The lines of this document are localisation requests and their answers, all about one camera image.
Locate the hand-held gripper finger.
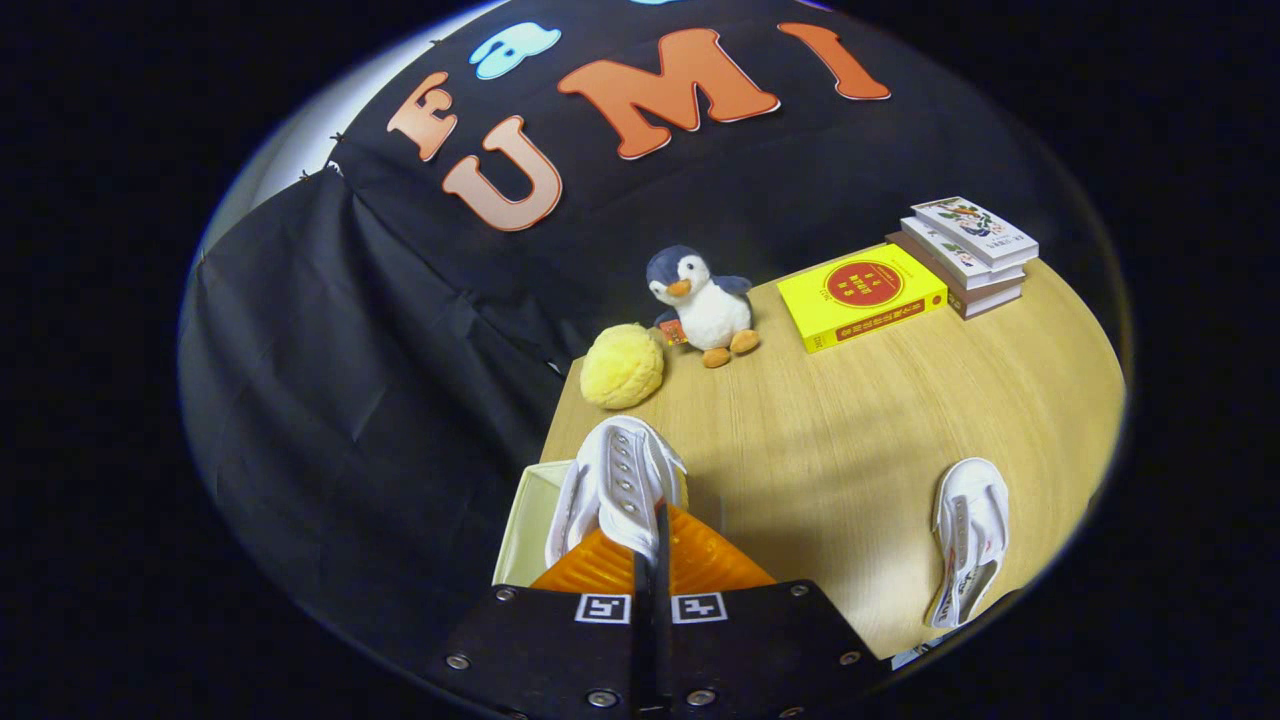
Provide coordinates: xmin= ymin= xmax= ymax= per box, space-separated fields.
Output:
xmin=425 ymin=500 xmax=661 ymax=720
xmin=655 ymin=500 xmax=886 ymax=720

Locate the brown fabric storage box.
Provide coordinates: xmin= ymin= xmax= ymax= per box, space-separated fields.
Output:
xmin=492 ymin=460 xmax=726 ymax=591

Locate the white canvas shoe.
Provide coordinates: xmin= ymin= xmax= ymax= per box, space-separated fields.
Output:
xmin=543 ymin=415 xmax=689 ymax=569
xmin=925 ymin=457 xmax=1011 ymax=631

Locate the yellow round plush toy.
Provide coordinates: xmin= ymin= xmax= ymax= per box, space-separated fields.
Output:
xmin=580 ymin=323 xmax=666 ymax=410

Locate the penguin plush toy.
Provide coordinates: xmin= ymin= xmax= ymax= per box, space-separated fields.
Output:
xmin=645 ymin=245 xmax=763 ymax=369

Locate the yellow book with red circle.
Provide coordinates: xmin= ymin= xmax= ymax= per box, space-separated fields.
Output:
xmin=777 ymin=243 xmax=949 ymax=354

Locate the brown cover book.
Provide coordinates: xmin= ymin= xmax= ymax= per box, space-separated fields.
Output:
xmin=886 ymin=232 xmax=1025 ymax=320

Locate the white book with floral cover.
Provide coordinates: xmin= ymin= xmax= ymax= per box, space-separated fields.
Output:
xmin=910 ymin=196 xmax=1040 ymax=271

